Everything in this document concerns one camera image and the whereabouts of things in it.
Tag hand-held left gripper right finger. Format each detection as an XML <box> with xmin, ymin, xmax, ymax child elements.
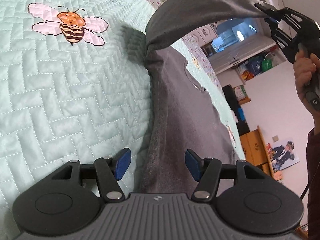
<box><xmin>185</xmin><ymin>149</ymin><xmax>270</xmax><ymax>202</ymax></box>

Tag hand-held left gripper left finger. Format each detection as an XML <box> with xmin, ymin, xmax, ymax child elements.
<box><xmin>51</xmin><ymin>148</ymin><xmax>132</xmax><ymax>202</ymax></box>

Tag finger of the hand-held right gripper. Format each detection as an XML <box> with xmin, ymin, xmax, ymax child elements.
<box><xmin>254</xmin><ymin>3</ymin><xmax>304</xmax><ymax>28</ymax></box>
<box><xmin>265</xmin><ymin>18</ymin><xmax>295</xmax><ymax>62</ymax></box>

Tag grey sweater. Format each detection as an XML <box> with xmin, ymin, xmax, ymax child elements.
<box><xmin>139</xmin><ymin>0</ymin><xmax>275</xmax><ymax>194</ymax></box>

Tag person's right forearm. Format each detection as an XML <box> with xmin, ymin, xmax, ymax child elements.
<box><xmin>306</xmin><ymin>127</ymin><xmax>320</xmax><ymax>240</ymax></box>

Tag person's right hand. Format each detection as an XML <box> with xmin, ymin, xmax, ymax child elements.
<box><xmin>294</xmin><ymin>50</ymin><xmax>320</xmax><ymax>108</ymax></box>

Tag green bag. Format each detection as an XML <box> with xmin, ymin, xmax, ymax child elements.
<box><xmin>261</xmin><ymin>52</ymin><xmax>274</xmax><ymax>72</ymax></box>

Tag white door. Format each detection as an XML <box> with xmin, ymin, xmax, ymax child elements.
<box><xmin>209</xmin><ymin>39</ymin><xmax>278</xmax><ymax>75</ymax></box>

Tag blue bag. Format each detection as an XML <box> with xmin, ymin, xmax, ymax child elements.
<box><xmin>246</xmin><ymin>55</ymin><xmax>263</xmax><ymax>74</ymax></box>

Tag yellow wooden cabinet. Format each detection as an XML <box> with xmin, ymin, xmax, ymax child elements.
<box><xmin>240</xmin><ymin>126</ymin><xmax>275</xmax><ymax>177</ymax></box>

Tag green printed carton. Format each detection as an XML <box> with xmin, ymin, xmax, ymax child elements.
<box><xmin>234</xmin><ymin>85</ymin><xmax>250</xmax><ymax>103</ymax></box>

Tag black box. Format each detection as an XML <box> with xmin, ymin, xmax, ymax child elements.
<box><xmin>222</xmin><ymin>85</ymin><xmax>250</xmax><ymax>135</ymax></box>

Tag white drawer cabinet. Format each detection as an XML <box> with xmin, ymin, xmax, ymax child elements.
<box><xmin>195</xmin><ymin>21</ymin><xmax>218</xmax><ymax>43</ymax></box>

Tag mint quilted bee bedspread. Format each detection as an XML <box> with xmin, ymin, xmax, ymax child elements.
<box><xmin>0</xmin><ymin>0</ymin><xmax>240</xmax><ymax>235</ymax></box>

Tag wall poster of uniformed figure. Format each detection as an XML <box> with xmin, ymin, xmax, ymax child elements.
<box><xmin>265</xmin><ymin>139</ymin><xmax>300</xmax><ymax>173</ymax></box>

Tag black cable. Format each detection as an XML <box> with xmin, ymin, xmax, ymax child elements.
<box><xmin>300</xmin><ymin>152</ymin><xmax>316</xmax><ymax>200</ymax></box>

